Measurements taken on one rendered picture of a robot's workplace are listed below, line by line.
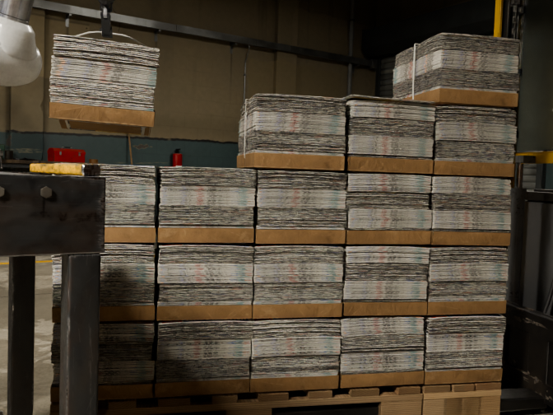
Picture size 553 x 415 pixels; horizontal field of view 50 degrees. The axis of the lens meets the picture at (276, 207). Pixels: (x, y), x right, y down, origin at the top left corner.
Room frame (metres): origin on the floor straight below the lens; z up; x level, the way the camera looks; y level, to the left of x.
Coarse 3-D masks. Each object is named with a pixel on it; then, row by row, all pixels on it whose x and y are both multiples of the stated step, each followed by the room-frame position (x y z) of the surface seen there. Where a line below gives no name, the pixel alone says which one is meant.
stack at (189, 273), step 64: (128, 192) 1.70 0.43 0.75; (192, 192) 1.74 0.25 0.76; (256, 192) 1.82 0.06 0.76; (320, 192) 1.83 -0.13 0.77; (384, 192) 1.88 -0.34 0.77; (128, 256) 1.69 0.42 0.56; (192, 256) 1.73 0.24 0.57; (256, 256) 1.78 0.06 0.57; (320, 256) 1.82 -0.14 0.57; (384, 256) 1.87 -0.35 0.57; (128, 320) 1.73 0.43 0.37; (192, 320) 1.75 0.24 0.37; (256, 320) 1.79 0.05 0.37; (320, 320) 1.83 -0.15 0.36; (384, 320) 1.87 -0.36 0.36; (128, 384) 1.70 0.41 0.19
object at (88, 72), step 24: (72, 48) 1.67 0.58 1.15; (96, 48) 1.64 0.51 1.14; (120, 48) 1.65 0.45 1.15; (144, 48) 1.67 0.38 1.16; (72, 72) 1.64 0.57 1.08; (96, 72) 1.65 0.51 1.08; (120, 72) 1.67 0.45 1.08; (144, 72) 1.68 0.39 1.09; (72, 96) 1.65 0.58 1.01; (96, 96) 1.66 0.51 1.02; (120, 96) 1.68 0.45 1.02; (144, 96) 1.70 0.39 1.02; (72, 120) 1.67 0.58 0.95
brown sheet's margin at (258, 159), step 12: (240, 156) 2.04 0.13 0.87; (252, 156) 1.81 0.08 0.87; (264, 156) 1.78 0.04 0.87; (276, 156) 1.79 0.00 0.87; (288, 156) 1.79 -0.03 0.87; (300, 156) 1.80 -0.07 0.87; (312, 156) 1.81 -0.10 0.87; (324, 156) 1.82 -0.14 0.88; (336, 156) 1.83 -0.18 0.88; (300, 168) 1.80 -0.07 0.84; (312, 168) 1.81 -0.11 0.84; (324, 168) 1.82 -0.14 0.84; (336, 168) 1.83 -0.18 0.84
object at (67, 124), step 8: (64, 120) 1.86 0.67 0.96; (72, 128) 1.94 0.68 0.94; (80, 128) 1.93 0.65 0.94; (88, 128) 1.93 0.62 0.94; (96, 128) 1.93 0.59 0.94; (104, 128) 1.93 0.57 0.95; (112, 128) 1.93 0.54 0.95; (120, 128) 1.93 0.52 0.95; (128, 128) 1.92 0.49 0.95; (136, 128) 1.92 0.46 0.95; (144, 128) 1.92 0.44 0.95
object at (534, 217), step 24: (528, 192) 2.50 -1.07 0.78; (552, 192) 2.41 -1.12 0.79; (528, 216) 2.50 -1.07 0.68; (552, 216) 2.36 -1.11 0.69; (528, 240) 2.49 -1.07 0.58; (552, 240) 2.35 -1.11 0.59; (528, 264) 2.48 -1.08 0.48; (552, 264) 2.34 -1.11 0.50; (528, 288) 2.47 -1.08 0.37; (552, 312) 2.32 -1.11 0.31
